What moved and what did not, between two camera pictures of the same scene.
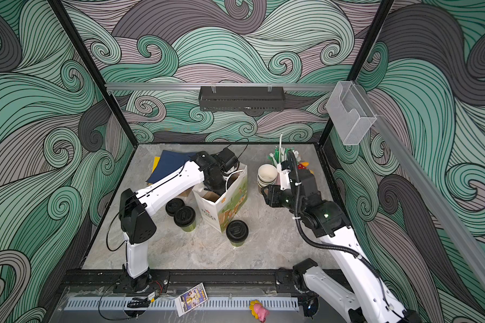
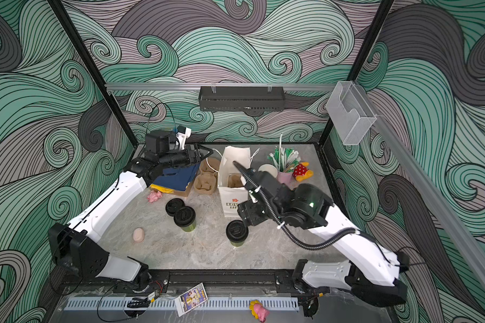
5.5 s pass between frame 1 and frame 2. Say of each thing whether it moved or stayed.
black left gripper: moved
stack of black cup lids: stayed
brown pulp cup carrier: moved
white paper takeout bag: moved
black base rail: stayed
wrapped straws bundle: stayed
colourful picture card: stayed
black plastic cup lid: stayed
